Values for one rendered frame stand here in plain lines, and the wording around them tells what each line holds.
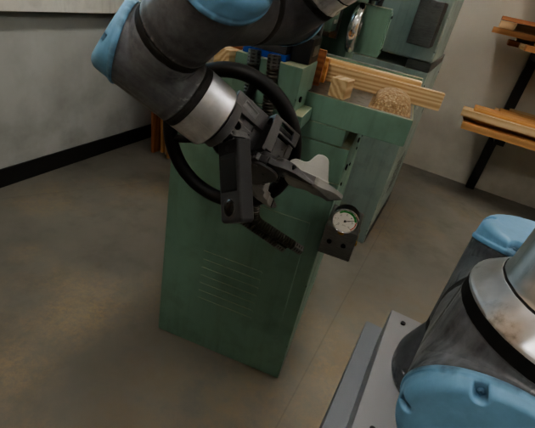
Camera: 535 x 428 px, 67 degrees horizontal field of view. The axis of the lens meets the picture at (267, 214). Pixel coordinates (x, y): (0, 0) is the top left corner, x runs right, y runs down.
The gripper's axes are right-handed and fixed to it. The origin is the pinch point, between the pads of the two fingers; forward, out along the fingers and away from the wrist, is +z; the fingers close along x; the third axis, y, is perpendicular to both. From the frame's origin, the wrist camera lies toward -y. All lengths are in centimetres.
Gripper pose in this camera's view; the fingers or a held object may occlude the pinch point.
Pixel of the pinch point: (305, 207)
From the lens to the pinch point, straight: 65.3
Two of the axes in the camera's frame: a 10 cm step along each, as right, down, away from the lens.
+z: 6.8, 5.0, 5.3
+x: -6.4, 0.7, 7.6
